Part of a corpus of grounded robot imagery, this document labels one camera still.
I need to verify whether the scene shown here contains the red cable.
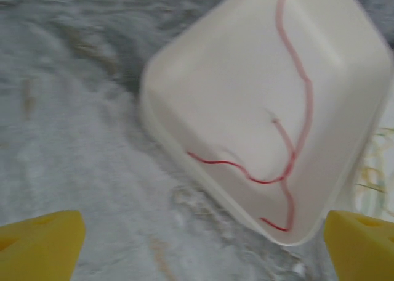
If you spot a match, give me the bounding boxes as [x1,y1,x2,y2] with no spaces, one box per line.
[187,0,314,185]
[260,108,297,232]

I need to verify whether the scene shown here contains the yellow green striped cable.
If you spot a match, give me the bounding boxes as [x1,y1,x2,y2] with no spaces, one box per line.
[353,163,394,216]

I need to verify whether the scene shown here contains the cream plastic tray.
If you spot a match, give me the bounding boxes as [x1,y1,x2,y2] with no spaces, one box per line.
[334,51,394,225]
[137,0,394,248]

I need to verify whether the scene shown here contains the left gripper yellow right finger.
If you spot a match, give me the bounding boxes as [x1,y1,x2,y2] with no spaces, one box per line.
[324,209,394,281]

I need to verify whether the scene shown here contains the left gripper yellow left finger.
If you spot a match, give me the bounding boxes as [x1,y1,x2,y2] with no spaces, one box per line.
[0,210,86,281]

